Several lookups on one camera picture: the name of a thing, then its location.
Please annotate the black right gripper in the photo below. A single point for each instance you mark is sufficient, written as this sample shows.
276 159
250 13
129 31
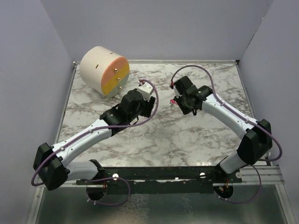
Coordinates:
184 110

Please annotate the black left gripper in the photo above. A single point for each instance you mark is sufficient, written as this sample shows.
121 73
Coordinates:
148 105

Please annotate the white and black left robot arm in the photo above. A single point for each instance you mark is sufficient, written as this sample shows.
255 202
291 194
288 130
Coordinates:
51 163

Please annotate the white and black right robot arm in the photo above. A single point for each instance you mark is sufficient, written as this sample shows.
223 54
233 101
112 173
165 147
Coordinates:
254 142

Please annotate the cream cylinder with coloured face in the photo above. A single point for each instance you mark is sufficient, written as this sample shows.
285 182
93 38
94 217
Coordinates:
104 71

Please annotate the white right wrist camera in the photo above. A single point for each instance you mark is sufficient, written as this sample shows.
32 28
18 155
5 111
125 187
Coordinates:
172 86

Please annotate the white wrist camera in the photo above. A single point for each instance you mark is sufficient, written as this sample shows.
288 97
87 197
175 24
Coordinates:
172 86
145 89

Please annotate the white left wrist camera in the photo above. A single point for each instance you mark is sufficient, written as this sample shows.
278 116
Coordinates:
145 89

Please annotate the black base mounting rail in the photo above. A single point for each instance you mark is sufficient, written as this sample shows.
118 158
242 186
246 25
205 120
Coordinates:
159 180

